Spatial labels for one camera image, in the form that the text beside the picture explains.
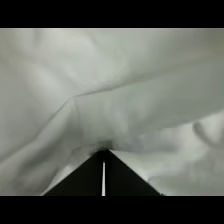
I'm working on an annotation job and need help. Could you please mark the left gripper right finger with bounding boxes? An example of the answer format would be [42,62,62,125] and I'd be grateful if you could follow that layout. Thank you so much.
[104,149,163,197]

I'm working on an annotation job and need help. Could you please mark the white T-shirt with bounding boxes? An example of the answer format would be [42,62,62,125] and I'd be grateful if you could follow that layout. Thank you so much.
[0,28,224,197]

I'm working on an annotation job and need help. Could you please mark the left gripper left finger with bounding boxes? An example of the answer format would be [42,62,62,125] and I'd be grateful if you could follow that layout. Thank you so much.
[43,149,104,197]

